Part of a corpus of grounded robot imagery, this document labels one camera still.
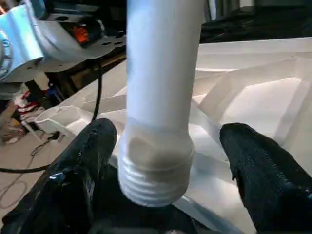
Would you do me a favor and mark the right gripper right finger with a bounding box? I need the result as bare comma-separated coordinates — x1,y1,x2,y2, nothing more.
220,123,312,234

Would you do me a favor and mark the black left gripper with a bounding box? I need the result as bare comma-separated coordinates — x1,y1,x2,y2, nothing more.
60,17,105,47

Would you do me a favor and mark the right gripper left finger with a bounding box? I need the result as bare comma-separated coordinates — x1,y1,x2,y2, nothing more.
0,118,117,234

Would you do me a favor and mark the white plastic table top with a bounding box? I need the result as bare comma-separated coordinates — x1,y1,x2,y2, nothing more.
36,36,312,234

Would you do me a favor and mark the white plastic table leg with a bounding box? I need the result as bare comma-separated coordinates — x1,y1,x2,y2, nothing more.
117,0,204,208

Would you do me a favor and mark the red and white clutter pile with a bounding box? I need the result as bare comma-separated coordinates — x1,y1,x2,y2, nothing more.
14,90,46,117

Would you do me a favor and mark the black work mat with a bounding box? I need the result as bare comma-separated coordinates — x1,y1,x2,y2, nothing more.
90,0,312,234

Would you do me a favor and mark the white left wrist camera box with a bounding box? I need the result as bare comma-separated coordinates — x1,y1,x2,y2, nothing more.
36,19,127,61

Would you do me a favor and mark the thin floor cable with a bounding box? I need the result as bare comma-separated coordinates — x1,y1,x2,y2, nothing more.
30,131,60,156

